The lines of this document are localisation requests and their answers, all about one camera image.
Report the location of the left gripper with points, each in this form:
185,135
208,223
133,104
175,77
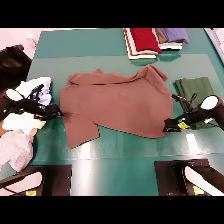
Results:
53,111

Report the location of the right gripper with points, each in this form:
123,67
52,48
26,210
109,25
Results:
171,125

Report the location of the brown T-shirt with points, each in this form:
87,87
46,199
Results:
120,103

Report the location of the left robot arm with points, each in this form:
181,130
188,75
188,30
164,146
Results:
20,108

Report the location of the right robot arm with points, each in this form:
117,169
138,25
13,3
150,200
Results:
205,115

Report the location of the cream garment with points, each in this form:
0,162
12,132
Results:
23,120

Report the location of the white garment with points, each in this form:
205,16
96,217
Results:
133,53
36,85

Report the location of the green garment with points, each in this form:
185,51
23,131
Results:
196,87

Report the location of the pink garment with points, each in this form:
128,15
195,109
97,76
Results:
15,148

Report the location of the black garment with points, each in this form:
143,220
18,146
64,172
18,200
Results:
13,68

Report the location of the red garment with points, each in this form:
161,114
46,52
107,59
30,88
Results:
145,39

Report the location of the purple garment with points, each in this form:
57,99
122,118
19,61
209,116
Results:
176,35

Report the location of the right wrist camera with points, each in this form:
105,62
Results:
182,101

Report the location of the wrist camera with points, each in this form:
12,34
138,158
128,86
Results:
182,101
37,90

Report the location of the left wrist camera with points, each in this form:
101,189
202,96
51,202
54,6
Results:
37,90

